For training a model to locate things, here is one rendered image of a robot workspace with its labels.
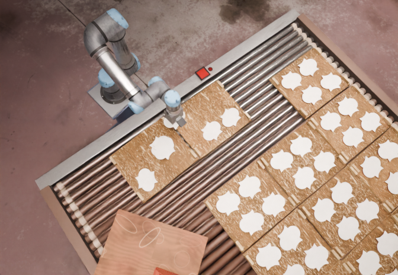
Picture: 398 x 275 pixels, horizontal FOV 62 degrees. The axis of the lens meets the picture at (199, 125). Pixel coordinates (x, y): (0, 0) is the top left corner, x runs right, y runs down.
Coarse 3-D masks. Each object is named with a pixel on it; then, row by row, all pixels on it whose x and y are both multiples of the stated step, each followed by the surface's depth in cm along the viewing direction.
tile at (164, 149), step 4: (160, 140) 199; (164, 140) 199; (168, 140) 199; (160, 144) 198; (164, 144) 198; (168, 144) 198; (172, 144) 198; (156, 148) 197; (160, 148) 197; (164, 148) 197; (168, 148) 197; (172, 148) 198; (156, 152) 196; (160, 152) 196; (164, 152) 196; (168, 152) 197; (172, 152) 197; (156, 156) 195; (160, 156) 196; (164, 156) 196; (168, 156) 196
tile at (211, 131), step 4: (208, 124) 205; (212, 124) 206; (216, 124) 206; (204, 128) 205; (208, 128) 205; (212, 128) 205; (216, 128) 205; (204, 132) 204; (208, 132) 204; (212, 132) 204; (216, 132) 204; (220, 132) 204; (204, 136) 203; (208, 136) 203; (212, 136) 203; (216, 136) 203; (208, 140) 202; (216, 140) 203
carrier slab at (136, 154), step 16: (160, 128) 205; (128, 144) 200; (144, 144) 201; (176, 144) 202; (128, 160) 197; (144, 160) 198; (160, 160) 198; (176, 160) 198; (192, 160) 199; (128, 176) 194; (160, 176) 195; (176, 176) 195; (144, 192) 191
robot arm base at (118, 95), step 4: (104, 92) 210; (108, 92) 206; (112, 92) 206; (116, 92) 208; (120, 92) 210; (108, 96) 210; (112, 96) 211; (116, 96) 210; (120, 96) 212; (112, 100) 213; (116, 100) 213
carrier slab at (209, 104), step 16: (208, 96) 213; (224, 96) 213; (192, 112) 209; (208, 112) 209; (240, 112) 210; (192, 128) 205; (224, 128) 206; (240, 128) 206; (192, 144) 202; (208, 144) 202
